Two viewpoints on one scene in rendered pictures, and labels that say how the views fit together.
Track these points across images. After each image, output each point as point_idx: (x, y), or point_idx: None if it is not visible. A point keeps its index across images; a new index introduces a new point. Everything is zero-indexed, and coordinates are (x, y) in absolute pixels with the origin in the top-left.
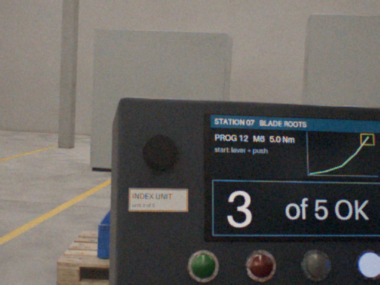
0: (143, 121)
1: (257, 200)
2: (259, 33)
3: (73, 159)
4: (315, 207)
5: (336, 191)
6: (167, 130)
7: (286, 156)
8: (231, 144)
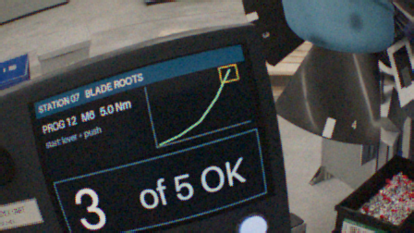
0: None
1: (105, 195)
2: None
3: None
4: (176, 187)
5: (199, 159)
6: (0, 137)
7: (124, 130)
8: (60, 133)
